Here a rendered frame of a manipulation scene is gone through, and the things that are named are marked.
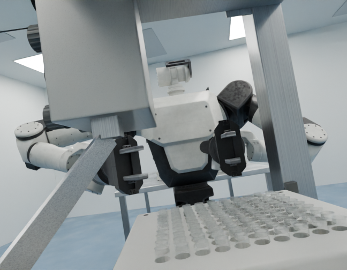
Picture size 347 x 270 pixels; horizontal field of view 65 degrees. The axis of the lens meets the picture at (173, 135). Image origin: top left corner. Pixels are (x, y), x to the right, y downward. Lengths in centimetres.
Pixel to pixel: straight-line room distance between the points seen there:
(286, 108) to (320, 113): 518
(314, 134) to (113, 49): 68
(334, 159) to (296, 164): 523
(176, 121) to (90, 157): 59
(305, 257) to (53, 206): 21
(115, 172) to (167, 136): 33
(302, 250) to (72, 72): 27
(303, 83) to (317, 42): 81
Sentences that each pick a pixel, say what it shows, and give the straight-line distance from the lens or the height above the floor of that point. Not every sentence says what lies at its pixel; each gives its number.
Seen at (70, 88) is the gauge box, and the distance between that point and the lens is 31.
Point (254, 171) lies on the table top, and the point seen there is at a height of 83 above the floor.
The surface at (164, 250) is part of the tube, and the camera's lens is 25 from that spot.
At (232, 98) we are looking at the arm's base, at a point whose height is 119.
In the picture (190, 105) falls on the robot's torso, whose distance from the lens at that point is 87.
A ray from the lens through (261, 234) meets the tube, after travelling 25.
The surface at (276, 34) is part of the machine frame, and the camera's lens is 59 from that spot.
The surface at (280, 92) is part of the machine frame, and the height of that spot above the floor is 113.
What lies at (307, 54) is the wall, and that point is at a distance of 588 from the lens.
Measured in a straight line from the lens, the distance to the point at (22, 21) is 69.
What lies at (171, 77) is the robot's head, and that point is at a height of 130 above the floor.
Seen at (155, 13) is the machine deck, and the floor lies 130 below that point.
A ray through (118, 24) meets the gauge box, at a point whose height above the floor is 119.
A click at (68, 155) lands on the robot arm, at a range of 78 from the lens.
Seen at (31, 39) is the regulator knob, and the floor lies 120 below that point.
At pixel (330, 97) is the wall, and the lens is 582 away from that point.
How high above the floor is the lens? 105
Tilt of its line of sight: 3 degrees up
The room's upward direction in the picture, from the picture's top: 9 degrees counter-clockwise
